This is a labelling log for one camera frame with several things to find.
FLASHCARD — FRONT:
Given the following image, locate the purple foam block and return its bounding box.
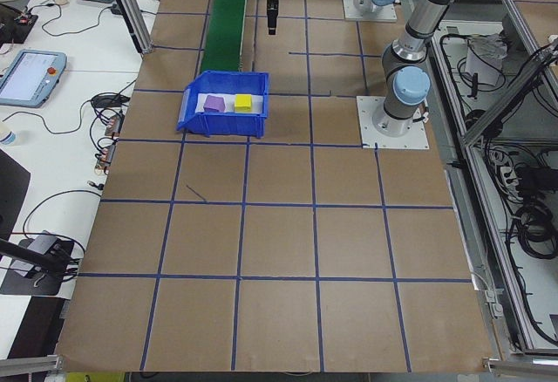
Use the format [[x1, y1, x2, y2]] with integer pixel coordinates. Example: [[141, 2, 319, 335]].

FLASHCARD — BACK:
[[203, 94, 227, 113]]

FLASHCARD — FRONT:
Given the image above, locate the green conveyor belt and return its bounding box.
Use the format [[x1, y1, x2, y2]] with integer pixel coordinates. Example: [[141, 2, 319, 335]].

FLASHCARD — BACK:
[[199, 0, 248, 72]]

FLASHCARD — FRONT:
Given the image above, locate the blue plastic storage bin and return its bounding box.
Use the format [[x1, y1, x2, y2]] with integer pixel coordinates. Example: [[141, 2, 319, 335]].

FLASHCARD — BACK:
[[175, 70, 270, 140]]

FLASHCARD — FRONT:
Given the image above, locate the black power brick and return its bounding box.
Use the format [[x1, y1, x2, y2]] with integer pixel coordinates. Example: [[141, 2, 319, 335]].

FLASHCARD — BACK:
[[90, 93, 130, 108]]

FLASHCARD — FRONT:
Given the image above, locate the white crumpled paper bag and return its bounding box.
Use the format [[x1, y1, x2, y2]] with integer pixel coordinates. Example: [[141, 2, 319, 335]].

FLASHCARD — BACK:
[[464, 35, 509, 86]]

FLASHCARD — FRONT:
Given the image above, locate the black electronics tray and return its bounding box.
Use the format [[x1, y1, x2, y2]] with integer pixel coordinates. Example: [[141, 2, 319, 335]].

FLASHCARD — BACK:
[[0, 4, 39, 45]]

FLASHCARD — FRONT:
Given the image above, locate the white power strip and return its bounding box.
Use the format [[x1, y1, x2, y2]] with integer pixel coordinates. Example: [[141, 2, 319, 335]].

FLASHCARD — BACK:
[[492, 150, 522, 191]]

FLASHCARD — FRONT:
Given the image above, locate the black power adapter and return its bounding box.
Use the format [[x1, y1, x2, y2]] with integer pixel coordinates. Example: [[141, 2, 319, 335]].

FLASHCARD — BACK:
[[516, 166, 550, 191]]

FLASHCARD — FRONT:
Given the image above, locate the black monitor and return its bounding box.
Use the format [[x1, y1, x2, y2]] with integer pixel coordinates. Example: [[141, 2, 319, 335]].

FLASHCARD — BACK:
[[0, 148, 31, 242]]

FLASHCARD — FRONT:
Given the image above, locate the grey box device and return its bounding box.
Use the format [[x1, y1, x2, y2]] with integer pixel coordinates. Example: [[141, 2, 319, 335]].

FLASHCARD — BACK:
[[28, 233, 58, 256]]

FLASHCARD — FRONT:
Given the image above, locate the aluminium extrusion bar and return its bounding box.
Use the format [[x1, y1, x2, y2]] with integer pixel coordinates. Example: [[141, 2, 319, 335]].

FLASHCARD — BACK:
[[0, 354, 65, 377]]

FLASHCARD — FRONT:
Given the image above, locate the white square base plate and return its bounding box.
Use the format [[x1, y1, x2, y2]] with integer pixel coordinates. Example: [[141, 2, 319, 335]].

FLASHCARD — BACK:
[[341, 0, 398, 23], [356, 95, 431, 151]]

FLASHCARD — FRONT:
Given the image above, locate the aluminium extrusion post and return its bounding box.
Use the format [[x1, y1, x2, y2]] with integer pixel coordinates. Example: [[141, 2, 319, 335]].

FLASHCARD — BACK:
[[99, 0, 153, 55]]

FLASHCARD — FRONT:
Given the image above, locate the thin black cable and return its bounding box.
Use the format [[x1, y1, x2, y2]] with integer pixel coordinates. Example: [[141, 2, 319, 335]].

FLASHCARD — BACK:
[[0, 96, 95, 135], [20, 188, 104, 235]]

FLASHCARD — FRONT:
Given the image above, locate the metal V-shaped frame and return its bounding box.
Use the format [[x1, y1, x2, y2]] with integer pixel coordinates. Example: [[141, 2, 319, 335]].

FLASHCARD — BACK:
[[425, 0, 558, 374]]

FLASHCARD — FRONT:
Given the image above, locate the black stand base plate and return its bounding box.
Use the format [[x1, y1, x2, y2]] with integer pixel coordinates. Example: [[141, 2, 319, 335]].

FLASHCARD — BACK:
[[0, 235, 76, 297]]

